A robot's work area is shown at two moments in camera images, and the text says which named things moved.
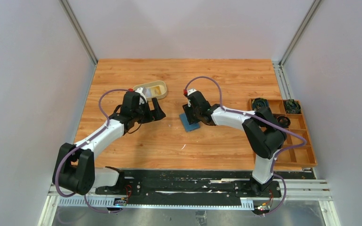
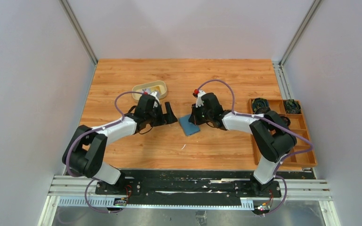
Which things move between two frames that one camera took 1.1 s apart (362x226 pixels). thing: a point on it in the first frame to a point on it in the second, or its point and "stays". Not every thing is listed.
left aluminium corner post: [85, 41] stays
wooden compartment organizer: [300, 156] stays
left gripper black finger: [158, 113] to [169, 117]
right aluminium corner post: [314, 7] stays
